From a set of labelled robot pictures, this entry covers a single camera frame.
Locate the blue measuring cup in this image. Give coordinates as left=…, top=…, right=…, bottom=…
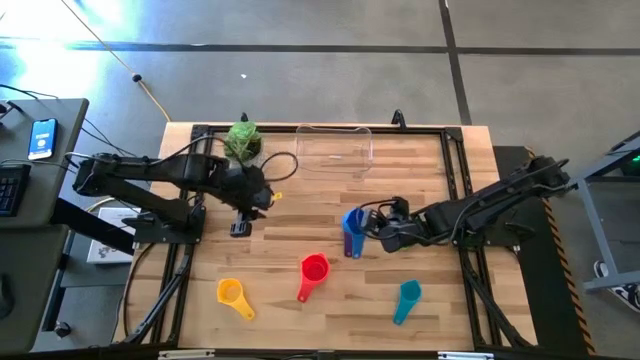
left=341, top=206, right=369, bottom=260

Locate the clear plastic basket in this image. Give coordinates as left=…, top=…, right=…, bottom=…
left=293, top=123, right=375, bottom=176

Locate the grey side desk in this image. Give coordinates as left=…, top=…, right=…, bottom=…
left=0, top=97, right=91, bottom=354

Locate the black hazard-striped floor mat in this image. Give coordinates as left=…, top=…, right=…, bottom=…
left=492, top=144, right=597, bottom=357

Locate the black keyboard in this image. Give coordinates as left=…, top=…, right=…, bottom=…
left=0, top=163, right=33, bottom=218

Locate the white printed paper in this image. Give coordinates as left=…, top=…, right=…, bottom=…
left=86, top=206, right=142, bottom=265

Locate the orange measuring cup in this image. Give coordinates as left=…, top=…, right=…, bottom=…
left=296, top=251, right=332, bottom=305

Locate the potted succulent patterned pot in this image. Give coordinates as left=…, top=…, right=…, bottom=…
left=223, top=120, right=265, bottom=168

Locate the black rounded desk object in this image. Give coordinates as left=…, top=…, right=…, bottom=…
left=0, top=272, right=16, bottom=321

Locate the teal measuring cup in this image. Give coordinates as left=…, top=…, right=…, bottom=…
left=392, top=279, right=424, bottom=327

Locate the person's shoe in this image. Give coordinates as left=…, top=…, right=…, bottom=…
left=593, top=259, right=640, bottom=314

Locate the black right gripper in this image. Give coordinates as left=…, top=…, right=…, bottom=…
left=362, top=196, right=429, bottom=254

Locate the red measuring cup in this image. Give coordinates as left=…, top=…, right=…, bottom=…
left=297, top=252, right=332, bottom=301

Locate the silver metal bracket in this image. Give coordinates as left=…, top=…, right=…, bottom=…
left=437, top=350, right=496, bottom=360
left=158, top=349, right=216, bottom=360

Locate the yellow floor cable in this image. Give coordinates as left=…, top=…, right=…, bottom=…
left=59, top=0, right=173, bottom=123

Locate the grey metal stand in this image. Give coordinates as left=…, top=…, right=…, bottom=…
left=567, top=130, right=640, bottom=295

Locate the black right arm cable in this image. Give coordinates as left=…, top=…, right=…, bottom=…
left=357, top=197, right=397, bottom=221

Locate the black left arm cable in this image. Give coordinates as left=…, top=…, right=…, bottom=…
left=149, top=133, right=300, bottom=184

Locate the dark device green light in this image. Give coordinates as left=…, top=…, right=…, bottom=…
left=607, top=130, right=640, bottom=177

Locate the yellow measuring cup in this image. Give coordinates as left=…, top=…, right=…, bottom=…
left=215, top=277, right=257, bottom=322

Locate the smartphone with blue screen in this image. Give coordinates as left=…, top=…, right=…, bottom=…
left=27, top=117, right=60, bottom=162

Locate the black aluminium table frame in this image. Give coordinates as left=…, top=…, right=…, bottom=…
left=121, top=122, right=540, bottom=351

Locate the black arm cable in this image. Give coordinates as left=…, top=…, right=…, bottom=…
left=149, top=133, right=300, bottom=184
left=357, top=197, right=397, bottom=221

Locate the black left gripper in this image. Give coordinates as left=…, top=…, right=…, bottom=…
left=224, top=164, right=275, bottom=239

